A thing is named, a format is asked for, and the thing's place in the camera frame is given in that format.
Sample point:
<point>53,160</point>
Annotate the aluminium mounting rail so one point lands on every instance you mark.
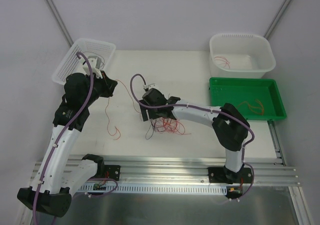
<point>194,171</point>

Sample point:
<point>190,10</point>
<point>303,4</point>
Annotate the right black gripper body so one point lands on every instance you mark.
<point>144,113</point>

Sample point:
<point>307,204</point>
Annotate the green plastic tray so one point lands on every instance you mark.
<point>255,99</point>

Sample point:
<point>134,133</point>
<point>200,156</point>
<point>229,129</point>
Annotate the white perforated plastic basket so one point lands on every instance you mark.
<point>89,47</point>

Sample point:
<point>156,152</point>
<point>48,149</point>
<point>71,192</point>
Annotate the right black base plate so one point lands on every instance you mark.
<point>219,174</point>

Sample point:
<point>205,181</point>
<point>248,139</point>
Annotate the aluminium frame post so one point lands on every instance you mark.
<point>59,20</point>
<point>277,18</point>

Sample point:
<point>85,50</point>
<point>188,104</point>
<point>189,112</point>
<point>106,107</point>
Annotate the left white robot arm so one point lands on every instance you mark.
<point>51,191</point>

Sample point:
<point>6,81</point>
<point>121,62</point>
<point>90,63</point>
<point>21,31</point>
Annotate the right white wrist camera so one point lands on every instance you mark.
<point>149,86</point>

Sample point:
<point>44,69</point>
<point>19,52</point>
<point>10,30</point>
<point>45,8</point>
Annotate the white plastic tub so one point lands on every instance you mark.
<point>240,55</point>

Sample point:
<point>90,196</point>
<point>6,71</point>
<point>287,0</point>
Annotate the right aluminium frame post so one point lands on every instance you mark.
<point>277,18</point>

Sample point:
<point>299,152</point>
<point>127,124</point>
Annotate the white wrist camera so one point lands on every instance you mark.
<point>149,86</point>
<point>95,64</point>

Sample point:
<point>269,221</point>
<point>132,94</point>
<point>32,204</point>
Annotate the white slotted cable duct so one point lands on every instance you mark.
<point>135,188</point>

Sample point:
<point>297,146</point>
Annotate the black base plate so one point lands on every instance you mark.
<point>219,174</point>
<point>111,172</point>

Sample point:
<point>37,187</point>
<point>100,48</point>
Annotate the left aluminium frame post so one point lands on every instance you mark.
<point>59,20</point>

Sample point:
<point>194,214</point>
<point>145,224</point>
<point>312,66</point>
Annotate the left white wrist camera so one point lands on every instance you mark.
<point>95,64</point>

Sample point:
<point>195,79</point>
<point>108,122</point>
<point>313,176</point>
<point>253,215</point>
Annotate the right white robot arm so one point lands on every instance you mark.
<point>230,127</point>

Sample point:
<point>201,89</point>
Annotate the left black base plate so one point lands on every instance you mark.
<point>111,172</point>

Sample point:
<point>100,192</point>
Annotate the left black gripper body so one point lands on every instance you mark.
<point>108,84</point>

